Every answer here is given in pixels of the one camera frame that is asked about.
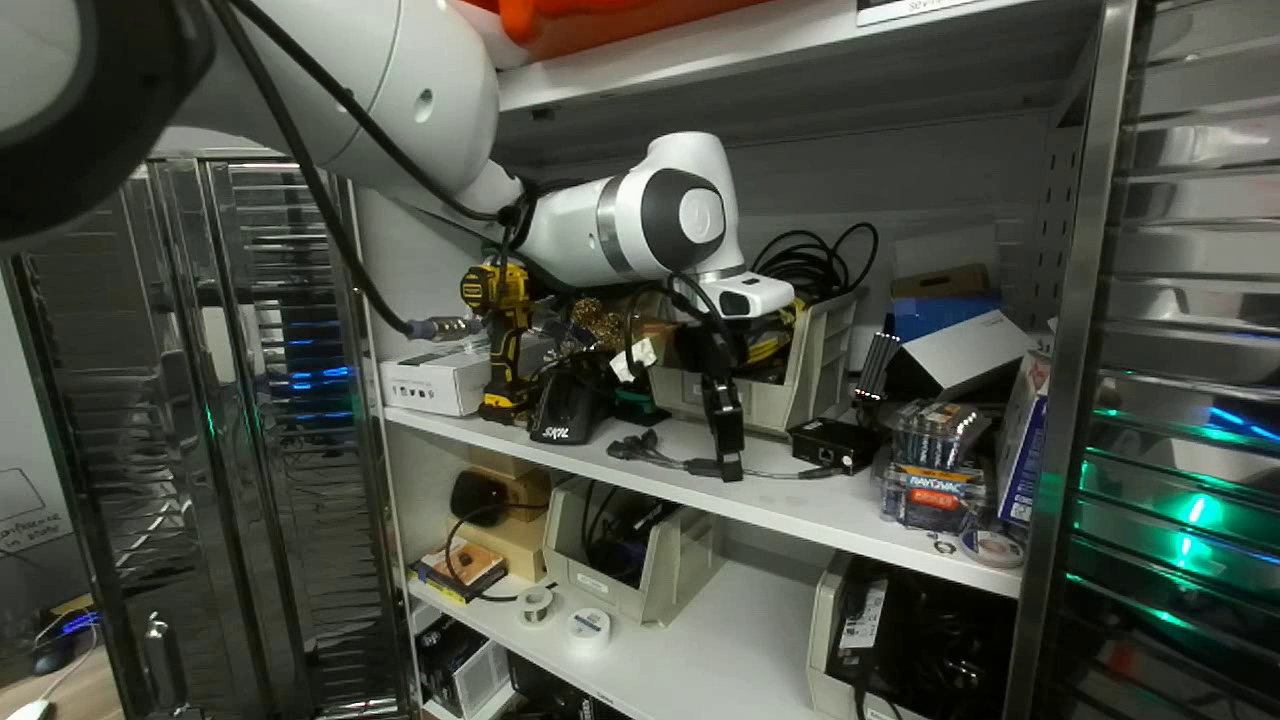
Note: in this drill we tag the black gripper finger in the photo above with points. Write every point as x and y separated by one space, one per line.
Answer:
734 427
715 422

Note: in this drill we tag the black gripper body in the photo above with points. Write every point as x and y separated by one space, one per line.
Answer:
715 349

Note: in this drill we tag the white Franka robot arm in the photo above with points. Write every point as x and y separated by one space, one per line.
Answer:
402 80

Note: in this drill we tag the black power adapter box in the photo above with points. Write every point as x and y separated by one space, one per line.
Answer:
835 445

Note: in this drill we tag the flat brown cardboard box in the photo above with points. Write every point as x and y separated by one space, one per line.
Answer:
933 281

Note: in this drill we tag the blue and white box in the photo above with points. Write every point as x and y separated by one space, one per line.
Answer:
953 338

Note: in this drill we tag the brass coloured tool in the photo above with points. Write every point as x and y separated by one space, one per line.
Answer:
604 327

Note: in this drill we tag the black battery charger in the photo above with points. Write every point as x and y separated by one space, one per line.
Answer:
564 405

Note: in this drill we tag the cream storage bin black contents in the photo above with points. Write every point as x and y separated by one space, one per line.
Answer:
647 582

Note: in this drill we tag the white metal shelf unit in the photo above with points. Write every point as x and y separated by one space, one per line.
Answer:
721 653

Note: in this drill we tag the black round knob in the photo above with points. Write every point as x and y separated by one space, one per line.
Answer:
479 499

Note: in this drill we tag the small clear tape roll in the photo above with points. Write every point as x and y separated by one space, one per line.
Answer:
995 546

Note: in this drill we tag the white printed carton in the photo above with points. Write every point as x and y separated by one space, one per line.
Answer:
1020 442

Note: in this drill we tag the copper brown flat item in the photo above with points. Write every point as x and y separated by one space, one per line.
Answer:
465 573

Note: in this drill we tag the orange plastic case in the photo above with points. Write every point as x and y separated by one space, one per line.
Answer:
600 13

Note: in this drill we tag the white black small device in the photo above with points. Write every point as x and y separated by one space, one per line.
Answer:
465 682

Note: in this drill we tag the silver metal tray rack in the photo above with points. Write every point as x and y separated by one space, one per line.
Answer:
1173 332

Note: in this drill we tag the black computer mouse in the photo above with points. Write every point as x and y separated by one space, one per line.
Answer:
59 645

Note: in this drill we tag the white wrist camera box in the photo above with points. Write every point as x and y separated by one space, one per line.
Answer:
744 293

